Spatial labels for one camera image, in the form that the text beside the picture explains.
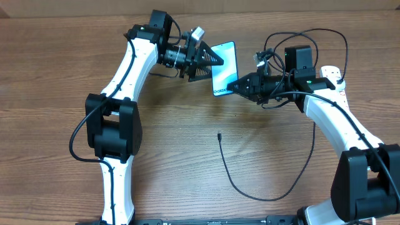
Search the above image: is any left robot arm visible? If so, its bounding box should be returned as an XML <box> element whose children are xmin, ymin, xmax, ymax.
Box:
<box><xmin>85</xmin><ymin>10</ymin><xmax>224</xmax><ymax>224</ymax></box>

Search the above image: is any teal Galaxy smartphone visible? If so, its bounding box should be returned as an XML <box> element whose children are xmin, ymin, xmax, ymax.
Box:
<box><xmin>211</xmin><ymin>41</ymin><xmax>238</xmax><ymax>97</ymax></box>

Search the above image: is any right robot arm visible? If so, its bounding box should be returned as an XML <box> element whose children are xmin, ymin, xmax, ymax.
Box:
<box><xmin>227</xmin><ymin>46</ymin><xmax>399</xmax><ymax>224</ymax></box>

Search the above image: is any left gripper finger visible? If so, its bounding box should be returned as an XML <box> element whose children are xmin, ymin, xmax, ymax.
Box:
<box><xmin>195</xmin><ymin>41</ymin><xmax>224</xmax><ymax>66</ymax></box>
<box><xmin>187</xmin><ymin>67</ymin><xmax>212</xmax><ymax>82</ymax></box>

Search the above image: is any white power strip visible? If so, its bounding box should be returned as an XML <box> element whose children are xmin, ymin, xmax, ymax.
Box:
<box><xmin>317</xmin><ymin>66</ymin><xmax>350</xmax><ymax>112</ymax></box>

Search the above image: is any black USB charging cable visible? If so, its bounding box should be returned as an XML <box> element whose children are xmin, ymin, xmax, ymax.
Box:
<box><xmin>217</xmin><ymin>28</ymin><xmax>349</xmax><ymax>202</ymax></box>

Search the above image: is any white charger plug adapter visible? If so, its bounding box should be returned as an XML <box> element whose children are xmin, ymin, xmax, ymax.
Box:
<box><xmin>331</xmin><ymin>77</ymin><xmax>346</xmax><ymax>92</ymax></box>

